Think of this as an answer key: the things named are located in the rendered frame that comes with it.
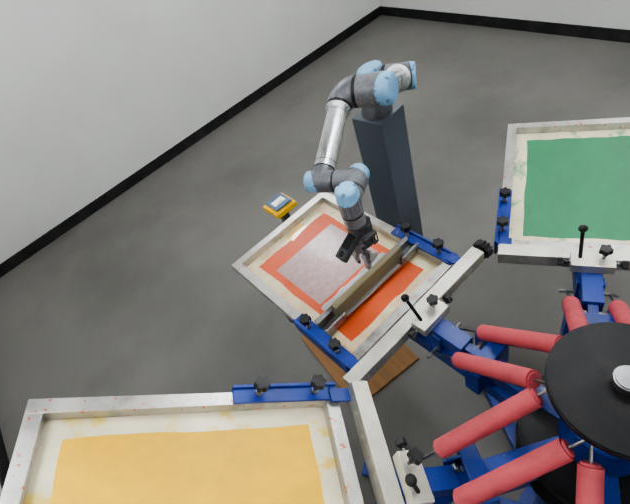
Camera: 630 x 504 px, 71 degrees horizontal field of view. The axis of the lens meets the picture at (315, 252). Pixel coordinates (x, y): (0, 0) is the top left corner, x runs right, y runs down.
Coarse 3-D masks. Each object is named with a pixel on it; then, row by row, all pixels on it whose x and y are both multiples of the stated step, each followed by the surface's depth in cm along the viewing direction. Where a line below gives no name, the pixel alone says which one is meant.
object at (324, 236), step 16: (320, 224) 208; (336, 224) 205; (304, 240) 204; (320, 240) 201; (336, 240) 198; (320, 256) 194; (352, 256) 189; (352, 272) 183; (400, 272) 176; (416, 272) 174; (384, 288) 173; (400, 288) 171
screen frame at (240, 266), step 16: (304, 208) 213; (336, 208) 211; (288, 224) 209; (384, 224) 191; (272, 240) 206; (256, 256) 204; (432, 256) 173; (240, 272) 196; (432, 272) 168; (256, 288) 190; (416, 288) 165; (288, 304) 177; (400, 304) 162; (384, 320) 159; (368, 336) 157; (352, 352) 154
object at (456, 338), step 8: (440, 328) 146; (448, 328) 145; (456, 328) 144; (440, 336) 144; (448, 336) 143; (456, 336) 142; (464, 336) 141; (448, 344) 143; (456, 344) 140; (464, 344) 140
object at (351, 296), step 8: (392, 248) 172; (400, 248) 171; (384, 256) 170; (392, 256) 170; (400, 256) 173; (376, 264) 169; (384, 264) 168; (392, 264) 172; (368, 272) 167; (376, 272) 167; (384, 272) 171; (360, 280) 166; (368, 280) 166; (376, 280) 170; (352, 288) 164; (360, 288) 165; (368, 288) 169; (344, 296) 163; (352, 296) 164; (360, 296) 167; (336, 304) 161; (344, 304) 163; (352, 304) 166; (336, 312) 162
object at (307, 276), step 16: (272, 256) 203; (288, 256) 200; (304, 256) 197; (272, 272) 196; (288, 272) 193; (304, 272) 190; (320, 272) 188; (336, 272) 185; (288, 288) 187; (304, 288) 185; (320, 288) 182; (336, 288) 180; (320, 304) 177; (368, 304) 170; (384, 304) 168; (352, 320) 167; (368, 320) 166; (352, 336) 163
